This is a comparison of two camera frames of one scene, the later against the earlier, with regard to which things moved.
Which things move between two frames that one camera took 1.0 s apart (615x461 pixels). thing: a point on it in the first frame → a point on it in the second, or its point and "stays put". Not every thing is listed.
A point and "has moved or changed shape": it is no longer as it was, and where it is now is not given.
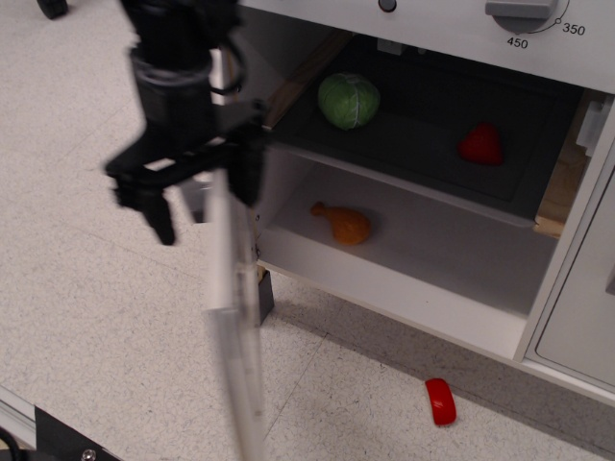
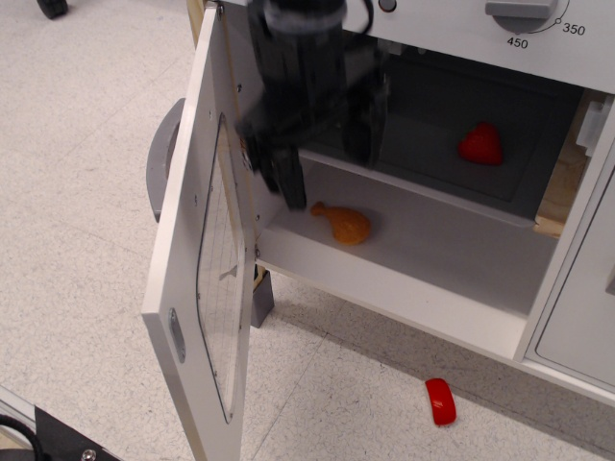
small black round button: [387, 6] stays put
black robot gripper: [173, 68] → [309, 81]
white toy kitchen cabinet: [449, 164] stays put
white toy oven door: [231, 300] has moved or changed shape
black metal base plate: [57, 442] stays put
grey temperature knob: [520, 16] stays put
